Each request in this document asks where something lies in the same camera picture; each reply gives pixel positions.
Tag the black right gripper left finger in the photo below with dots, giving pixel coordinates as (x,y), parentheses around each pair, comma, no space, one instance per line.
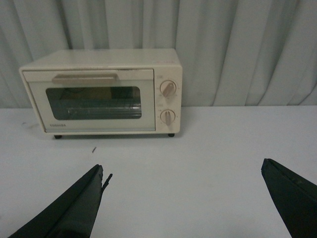
(72,214)

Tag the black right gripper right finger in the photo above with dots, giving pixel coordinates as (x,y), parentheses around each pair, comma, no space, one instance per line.
(294,197)

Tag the cream oven door with window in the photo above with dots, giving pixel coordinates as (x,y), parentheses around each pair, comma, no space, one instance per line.
(82,101)

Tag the cream toaster oven body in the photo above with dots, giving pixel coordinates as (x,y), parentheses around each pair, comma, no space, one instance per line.
(163,62)

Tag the lower pink oven knob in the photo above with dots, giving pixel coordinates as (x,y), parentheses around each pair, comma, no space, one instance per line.
(167,117)

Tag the pink oven knob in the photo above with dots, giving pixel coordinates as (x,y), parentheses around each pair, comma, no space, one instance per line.
(168,88)
(167,117)

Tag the upper pink oven knob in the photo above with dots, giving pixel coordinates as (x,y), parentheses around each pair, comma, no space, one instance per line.
(168,88)

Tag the white pleated curtain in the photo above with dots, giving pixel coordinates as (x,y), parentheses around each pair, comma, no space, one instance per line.
(233,52)

